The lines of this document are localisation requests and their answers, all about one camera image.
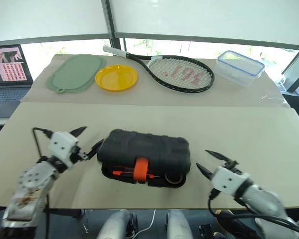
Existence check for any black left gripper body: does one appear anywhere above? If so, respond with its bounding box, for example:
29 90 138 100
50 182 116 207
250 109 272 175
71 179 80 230
69 145 90 164

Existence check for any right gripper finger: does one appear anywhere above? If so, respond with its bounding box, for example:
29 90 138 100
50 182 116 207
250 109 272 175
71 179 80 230
196 163 215 180
205 149 231 164

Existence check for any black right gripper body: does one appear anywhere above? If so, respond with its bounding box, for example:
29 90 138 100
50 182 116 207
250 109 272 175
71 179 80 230
220 159 243 175

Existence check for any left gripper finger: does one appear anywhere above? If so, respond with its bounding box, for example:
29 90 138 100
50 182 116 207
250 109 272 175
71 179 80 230
69 126 87 138
86 138 105 160

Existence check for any black plastic tool case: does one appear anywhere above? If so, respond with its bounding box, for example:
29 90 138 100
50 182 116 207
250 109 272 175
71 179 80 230
97 128 192 189

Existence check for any green silicone mat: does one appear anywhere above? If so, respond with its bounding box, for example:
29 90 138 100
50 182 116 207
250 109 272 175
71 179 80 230
45 53 108 95

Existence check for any black table crossbar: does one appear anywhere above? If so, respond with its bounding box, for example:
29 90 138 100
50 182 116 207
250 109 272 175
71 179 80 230
48 208 86 219

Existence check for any grey rounded shell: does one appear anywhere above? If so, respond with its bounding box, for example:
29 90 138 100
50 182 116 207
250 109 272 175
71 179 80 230
97 209 138 239
165 209 194 239

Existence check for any yellow plastic plate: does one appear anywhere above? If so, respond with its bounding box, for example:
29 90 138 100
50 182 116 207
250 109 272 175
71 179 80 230
95 64 139 92

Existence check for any dark grey laptop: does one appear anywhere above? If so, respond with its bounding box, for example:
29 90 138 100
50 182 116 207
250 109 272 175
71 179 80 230
0 44 33 119

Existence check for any black tennis racket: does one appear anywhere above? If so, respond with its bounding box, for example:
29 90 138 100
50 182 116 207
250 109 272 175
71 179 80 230
102 45 215 94

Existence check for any clear container blue lid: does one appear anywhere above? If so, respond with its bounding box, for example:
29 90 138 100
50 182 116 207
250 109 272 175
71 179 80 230
216 50 266 88

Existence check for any black flat panel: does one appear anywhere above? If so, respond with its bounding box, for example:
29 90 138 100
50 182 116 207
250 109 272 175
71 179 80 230
281 51 299 93

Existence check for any white roller blind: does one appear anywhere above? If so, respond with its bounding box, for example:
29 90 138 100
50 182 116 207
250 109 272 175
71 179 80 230
109 0 299 52
0 0 110 43

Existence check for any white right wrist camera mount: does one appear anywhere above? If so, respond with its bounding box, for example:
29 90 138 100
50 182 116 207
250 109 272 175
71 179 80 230
210 166 252 196

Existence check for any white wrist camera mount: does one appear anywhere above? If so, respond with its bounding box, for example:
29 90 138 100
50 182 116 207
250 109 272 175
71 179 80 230
47 131 80 170
210 166 252 196

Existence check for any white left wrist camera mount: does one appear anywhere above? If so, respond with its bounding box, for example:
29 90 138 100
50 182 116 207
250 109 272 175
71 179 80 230
47 131 80 170

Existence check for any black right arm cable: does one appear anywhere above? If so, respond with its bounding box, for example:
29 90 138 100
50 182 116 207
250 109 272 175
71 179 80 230
208 188 299 239

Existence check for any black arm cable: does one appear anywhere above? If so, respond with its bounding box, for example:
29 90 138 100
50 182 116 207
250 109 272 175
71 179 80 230
32 127 52 239
208 188 299 239

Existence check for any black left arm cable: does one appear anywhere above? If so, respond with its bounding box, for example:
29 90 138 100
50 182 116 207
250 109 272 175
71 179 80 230
32 127 52 239

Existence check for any thin white cable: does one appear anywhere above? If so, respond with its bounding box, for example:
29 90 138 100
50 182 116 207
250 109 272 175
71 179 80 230
139 209 156 234

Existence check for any dark window frame post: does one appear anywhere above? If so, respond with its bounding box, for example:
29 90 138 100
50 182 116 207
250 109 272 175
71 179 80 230
101 0 127 50

